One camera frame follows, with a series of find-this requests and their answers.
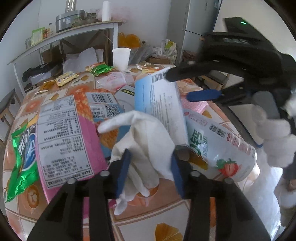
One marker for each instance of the gold snack packet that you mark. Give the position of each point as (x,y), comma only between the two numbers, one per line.
(148,68)

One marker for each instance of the grey plastic bag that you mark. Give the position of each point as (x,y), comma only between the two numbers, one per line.
(140,54)

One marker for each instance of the white cloth glove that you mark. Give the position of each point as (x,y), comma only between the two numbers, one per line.
(151,148)

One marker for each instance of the silver refrigerator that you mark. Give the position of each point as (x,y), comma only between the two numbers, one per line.
(189,21)

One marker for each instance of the yellow plastic bag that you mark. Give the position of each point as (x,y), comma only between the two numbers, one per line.
(128,41)

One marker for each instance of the pink snack bag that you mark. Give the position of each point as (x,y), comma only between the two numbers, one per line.
(67,146)

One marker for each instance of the pink clear plastic bag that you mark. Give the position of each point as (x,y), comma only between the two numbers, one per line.
(111,82)

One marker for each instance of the white fluffy gloved hand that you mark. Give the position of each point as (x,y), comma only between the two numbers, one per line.
(276,132)

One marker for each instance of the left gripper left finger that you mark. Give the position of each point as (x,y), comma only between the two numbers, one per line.
(63,217)

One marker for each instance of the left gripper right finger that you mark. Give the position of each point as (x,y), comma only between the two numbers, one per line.
(236,219)

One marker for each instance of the white paper towel roll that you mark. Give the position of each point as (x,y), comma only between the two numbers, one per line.
(106,11)

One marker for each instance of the cardboard box on floor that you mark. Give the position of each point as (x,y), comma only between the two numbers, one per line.
(154,60)

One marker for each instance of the white paper cup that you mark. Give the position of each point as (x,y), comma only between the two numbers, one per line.
(121,58)

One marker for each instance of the small green snack packet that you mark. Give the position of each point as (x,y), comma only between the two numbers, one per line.
(101,69)

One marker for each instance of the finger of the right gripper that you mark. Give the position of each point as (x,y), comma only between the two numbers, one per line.
(208,95)
(186,70)

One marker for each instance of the yellow cracker packet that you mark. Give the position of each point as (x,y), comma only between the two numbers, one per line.
(65,78)

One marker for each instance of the light blue carton box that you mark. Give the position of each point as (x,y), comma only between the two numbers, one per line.
(156,96)

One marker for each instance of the pink sponge cloth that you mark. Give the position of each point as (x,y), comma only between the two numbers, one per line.
(198,107)

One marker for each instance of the white black carton box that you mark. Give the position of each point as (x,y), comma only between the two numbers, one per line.
(125,97)

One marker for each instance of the white side table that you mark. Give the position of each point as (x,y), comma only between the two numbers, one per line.
(98,26)

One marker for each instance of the metal rice cooker pot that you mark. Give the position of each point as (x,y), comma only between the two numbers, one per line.
(66,20)

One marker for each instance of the white fluffy pants leg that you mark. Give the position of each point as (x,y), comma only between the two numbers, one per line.
(259,187)

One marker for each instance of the white yogurt drink bottle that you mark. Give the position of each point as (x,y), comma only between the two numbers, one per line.
(219,147)

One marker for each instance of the green chip bag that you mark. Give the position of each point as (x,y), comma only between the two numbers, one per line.
(25,171)

